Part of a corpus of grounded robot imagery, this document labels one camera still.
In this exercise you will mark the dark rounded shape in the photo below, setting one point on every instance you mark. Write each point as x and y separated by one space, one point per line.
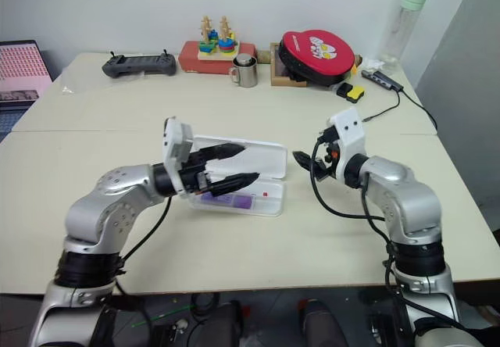
320 323
226 323

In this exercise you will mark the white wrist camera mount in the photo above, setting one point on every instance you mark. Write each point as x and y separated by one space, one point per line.
351 132
177 140

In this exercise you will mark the clear bottle with green lid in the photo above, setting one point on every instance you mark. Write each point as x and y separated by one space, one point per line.
400 30

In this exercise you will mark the wooden tray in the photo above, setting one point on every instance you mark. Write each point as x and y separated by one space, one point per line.
281 75

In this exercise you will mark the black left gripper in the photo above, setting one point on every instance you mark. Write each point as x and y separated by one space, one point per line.
193 179

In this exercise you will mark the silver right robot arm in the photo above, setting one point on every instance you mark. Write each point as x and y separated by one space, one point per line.
406 202

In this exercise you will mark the grey USB hub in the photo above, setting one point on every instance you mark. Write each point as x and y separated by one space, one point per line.
381 78

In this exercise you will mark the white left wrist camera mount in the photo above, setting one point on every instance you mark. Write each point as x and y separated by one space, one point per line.
177 140

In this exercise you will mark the purple marker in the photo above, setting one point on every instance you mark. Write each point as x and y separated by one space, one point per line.
238 201

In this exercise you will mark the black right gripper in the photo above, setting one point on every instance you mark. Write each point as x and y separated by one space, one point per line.
331 155

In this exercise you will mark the white plastic pencil case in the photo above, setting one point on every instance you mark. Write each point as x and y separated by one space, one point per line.
269 159

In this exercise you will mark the red and black round case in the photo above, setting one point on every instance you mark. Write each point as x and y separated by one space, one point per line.
316 54

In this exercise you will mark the dark grey handheld controller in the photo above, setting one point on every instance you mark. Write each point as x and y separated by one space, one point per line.
140 65

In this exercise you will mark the clear plastic wrapper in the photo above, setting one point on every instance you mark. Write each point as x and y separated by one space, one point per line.
68 89

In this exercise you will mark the blue mat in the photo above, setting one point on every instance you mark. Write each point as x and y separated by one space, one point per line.
8 122

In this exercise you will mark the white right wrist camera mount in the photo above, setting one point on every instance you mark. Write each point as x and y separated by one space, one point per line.
351 132

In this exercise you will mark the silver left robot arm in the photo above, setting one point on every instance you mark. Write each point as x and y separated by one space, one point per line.
117 190

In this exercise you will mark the yellow and black small block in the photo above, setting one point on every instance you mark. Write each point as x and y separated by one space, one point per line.
354 93

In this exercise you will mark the stainless steel mug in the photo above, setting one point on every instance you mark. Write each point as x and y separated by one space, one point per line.
247 71

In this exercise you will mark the red flat box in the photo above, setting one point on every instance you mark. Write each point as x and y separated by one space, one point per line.
189 59

